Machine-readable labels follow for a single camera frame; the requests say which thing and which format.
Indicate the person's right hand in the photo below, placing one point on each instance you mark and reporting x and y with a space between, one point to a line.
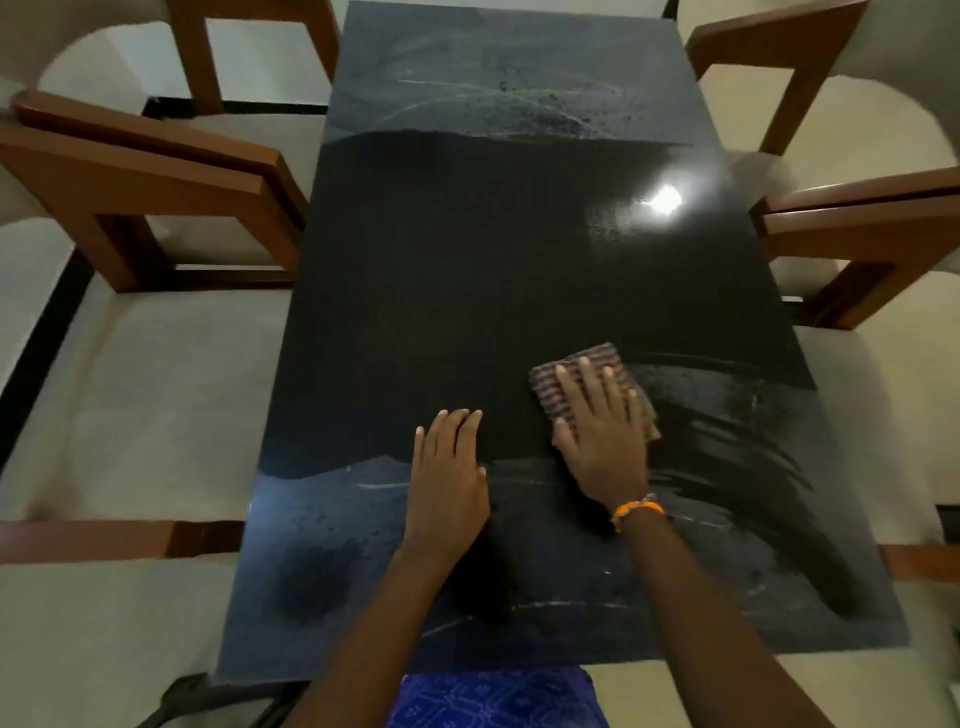
611 457

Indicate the person's left hand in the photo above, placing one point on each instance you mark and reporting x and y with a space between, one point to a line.
446 510

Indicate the checkered cleaning cloth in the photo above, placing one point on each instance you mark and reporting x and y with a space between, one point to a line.
551 386

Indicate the person's left forearm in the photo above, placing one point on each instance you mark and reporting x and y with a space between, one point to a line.
375 652

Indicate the person's right forearm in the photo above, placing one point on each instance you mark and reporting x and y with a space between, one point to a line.
720 637

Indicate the orange wristband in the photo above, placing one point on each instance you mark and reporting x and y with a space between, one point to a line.
637 511

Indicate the blue patterned dress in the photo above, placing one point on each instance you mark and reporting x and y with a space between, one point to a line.
495 701

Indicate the black table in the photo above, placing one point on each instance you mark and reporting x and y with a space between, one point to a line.
450 262

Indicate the black suitcase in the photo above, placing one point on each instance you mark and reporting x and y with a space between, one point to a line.
195 694

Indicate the beige wooden armchair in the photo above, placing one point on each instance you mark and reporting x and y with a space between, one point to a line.
780 34
862 232
187 45
150 405

